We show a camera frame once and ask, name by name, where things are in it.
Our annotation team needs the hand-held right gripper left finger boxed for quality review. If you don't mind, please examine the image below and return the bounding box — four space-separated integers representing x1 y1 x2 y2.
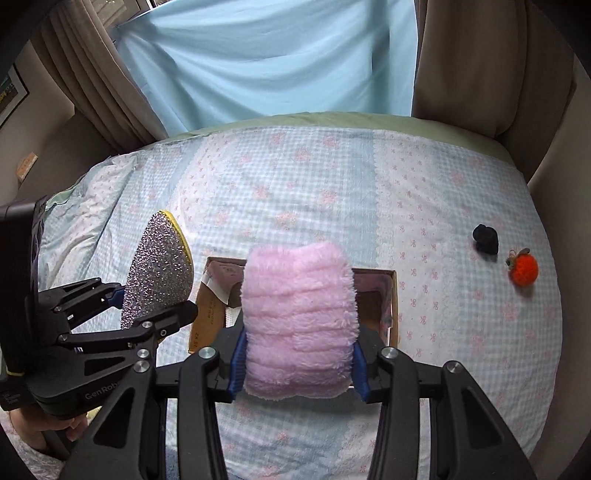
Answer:
69 323 249 480

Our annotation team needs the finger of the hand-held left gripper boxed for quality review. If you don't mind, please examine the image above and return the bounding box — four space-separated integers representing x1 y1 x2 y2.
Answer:
39 277 126 325
56 301 199 359

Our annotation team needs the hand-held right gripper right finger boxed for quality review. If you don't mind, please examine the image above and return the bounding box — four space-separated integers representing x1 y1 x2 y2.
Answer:
352 328 539 480

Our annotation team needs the cardboard box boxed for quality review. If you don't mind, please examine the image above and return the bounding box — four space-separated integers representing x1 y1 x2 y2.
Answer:
187 256 399 357

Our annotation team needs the silver glitter scouring pad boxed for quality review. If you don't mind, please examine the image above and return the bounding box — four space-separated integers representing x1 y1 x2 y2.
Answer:
120 210 197 344

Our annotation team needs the pink fluffy cloth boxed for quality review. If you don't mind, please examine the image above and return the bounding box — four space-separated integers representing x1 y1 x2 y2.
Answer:
241 240 361 401

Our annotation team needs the person's left hand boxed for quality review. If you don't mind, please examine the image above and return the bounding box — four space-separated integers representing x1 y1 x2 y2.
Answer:
8 405 89 457

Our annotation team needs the tan cardboard piece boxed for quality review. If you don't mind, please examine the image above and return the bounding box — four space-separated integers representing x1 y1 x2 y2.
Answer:
16 152 38 182

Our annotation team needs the black sock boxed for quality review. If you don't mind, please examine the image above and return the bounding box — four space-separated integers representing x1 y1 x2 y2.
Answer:
472 224 501 254

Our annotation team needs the orange pom-pom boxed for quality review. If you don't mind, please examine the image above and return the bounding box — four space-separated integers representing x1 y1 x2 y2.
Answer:
505 248 539 287

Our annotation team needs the brown curtain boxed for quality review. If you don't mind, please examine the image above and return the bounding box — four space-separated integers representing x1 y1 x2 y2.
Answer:
28 0 171 154
411 0 580 185

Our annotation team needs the green bed sheet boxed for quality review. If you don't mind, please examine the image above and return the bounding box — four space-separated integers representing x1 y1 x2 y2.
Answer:
164 111 514 161

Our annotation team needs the light blue hanging cloth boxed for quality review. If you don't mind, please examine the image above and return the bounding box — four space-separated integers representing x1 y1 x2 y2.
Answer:
112 0 419 136

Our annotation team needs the wall poster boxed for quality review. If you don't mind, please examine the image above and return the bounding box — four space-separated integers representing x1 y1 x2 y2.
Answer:
0 64 31 131

